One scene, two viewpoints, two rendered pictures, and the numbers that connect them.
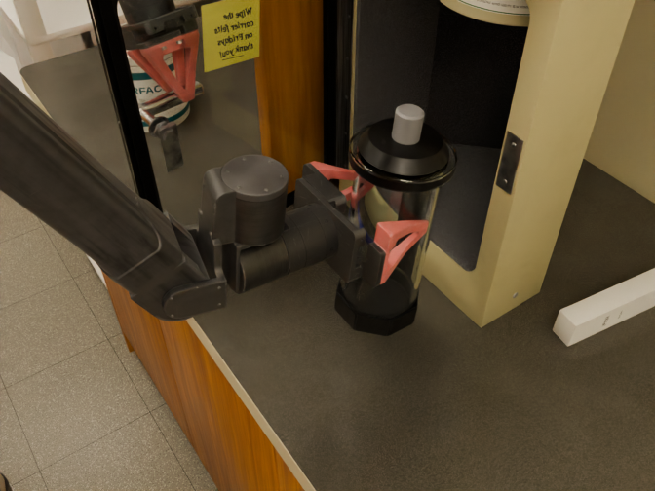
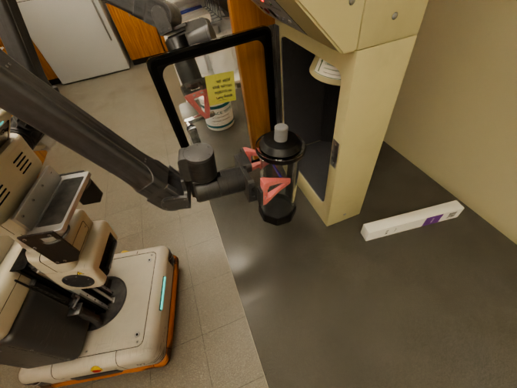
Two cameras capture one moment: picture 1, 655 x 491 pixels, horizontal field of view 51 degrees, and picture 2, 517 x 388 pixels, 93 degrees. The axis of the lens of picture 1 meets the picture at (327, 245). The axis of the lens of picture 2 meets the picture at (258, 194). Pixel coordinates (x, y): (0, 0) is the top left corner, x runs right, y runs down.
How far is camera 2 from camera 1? 22 cm
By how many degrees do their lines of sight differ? 15
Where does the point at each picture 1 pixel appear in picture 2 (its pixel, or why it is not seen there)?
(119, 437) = (213, 241)
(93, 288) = not seen: hidden behind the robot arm
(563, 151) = (365, 150)
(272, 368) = (234, 231)
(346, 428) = (255, 261)
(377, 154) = (264, 145)
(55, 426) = (192, 234)
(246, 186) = (191, 157)
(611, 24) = (389, 85)
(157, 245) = (151, 180)
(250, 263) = (200, 190)
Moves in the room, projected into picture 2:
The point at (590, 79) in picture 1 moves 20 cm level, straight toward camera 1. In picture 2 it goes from (378, 114) to (330, 175)
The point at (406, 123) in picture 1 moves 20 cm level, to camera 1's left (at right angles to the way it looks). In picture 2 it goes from (278, 132) to (188, 127)
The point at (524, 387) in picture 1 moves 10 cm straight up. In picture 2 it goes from (339, 256) to (345, 236)
